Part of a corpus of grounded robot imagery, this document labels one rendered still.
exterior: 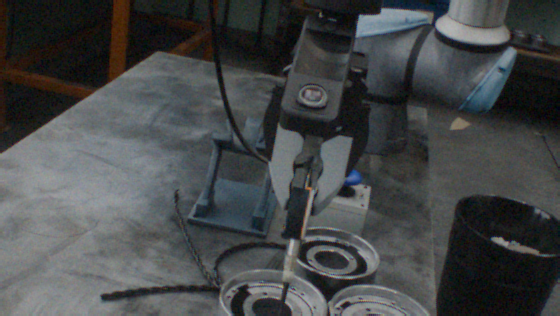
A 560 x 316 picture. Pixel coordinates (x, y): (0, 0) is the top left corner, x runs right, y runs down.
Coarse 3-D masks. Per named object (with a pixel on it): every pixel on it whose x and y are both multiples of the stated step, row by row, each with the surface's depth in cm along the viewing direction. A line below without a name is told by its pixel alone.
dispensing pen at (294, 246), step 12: (312, 156) 65; (312, 168) 64; (312, 180) 65; (300, 192) 62; (300, 204) 62; (288, 216) 62; (300, 216) 62; (288, 228) 62; (300, 228) 62; (288, 252) 63; (288, 264) 63; (288, 276) 63
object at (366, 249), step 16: (288, 240) 76; (352, 240) 79; (320, 256) 77; (336, 256) 78; (352, 256) 77; (368, 256) 77; (304, 272) 71; (320, 272) 71; (336, 272) 73; (368, 272) 72; (320, 288) 71; (336, 288) 71
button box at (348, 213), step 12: (348, 192) 88; (360, 192) 89; (336, 204) 85; (348, 204) 85; (360, 204) 86; (312, 216) 87; (324, 216) 86; (336, 216) 86; (348, 216) 86; (360, 216) 85; (348, 228) 86; (360, 228) 86
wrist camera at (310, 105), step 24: (312, 24) 57; (336, 24) 57; (312, 48) 55; (336, 48) 56; (312, 72) 54; (336, 72) 54; (288, 96) 52; (312, 96) 52; (336, 96) 53; (288, 120) 52; (312, 120) 51; (336, 120) 52
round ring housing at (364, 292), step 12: (348, 288) 69; (360, 288) 69; (372, 288) 70; (384, 288) 70; (336, 300) 67; (348, 300) 69; (360, 300) 69; (372, 300) 70; (384, 300) 70; (396, 300) 70; (408, 300) 69; (336, 312) 67; (360, 312) 67; (372, 312) 68; (384, 312) 68; (408, 312) 69; (420, 312) 68
